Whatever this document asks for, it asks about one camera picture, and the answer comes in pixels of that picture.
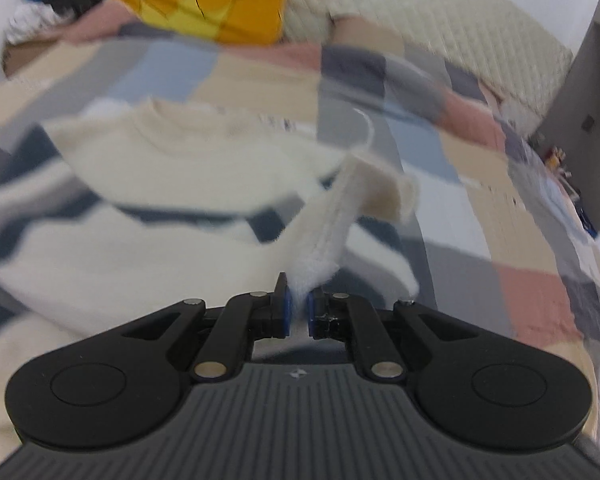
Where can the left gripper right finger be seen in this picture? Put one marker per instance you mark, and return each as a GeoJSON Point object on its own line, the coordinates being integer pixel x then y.
{"type": "Point", "coordinates": [353, 320]}

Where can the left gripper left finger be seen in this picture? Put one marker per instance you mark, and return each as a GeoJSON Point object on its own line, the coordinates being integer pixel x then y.
{"type": "Point", "coordinates": [230, 331]}

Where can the cream striped knit sweater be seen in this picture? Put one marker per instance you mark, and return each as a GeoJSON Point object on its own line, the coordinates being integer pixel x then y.
{"type": "Point", "coordinates": [114, 213]}

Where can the white crumpled clothing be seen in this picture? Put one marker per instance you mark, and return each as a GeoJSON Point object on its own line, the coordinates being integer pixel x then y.
{"type": "Point", "coordinates": [32, 18]}

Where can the patchwork colour block duvet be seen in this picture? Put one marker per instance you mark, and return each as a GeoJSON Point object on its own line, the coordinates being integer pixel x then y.
{"type": "Point", "coordinates": [493, 239]}

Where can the yellow pump bottle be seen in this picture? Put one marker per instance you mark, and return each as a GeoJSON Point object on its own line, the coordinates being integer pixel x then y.
{"type": "Point", "coordinates": [555, 157]}

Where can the patchwork pillow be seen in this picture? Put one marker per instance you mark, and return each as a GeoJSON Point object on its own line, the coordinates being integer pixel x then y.
{"type": "Point", "coordinates": [355, 31]}

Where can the grey wardrobe niche cabinet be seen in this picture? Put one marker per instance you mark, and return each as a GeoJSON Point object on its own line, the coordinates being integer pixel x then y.
{"type": "Point", "coordinates": [573, 123]}

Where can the cream quilted headboard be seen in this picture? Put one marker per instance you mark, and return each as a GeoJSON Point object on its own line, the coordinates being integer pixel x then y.
{"type": "Point", "coordinates": [493, 39]}

